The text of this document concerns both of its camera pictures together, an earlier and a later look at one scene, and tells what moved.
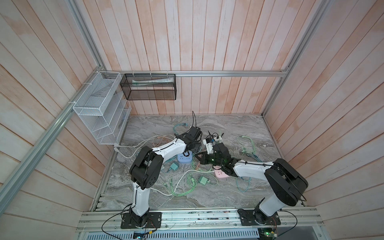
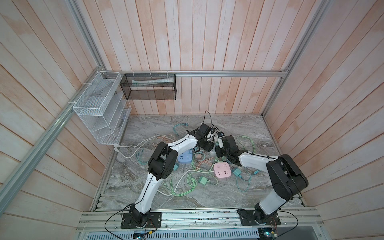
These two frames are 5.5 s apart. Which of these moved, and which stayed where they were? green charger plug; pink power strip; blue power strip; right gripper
Moved: right gripper
Stayed: pink power strip; green charger plug; blue power strip
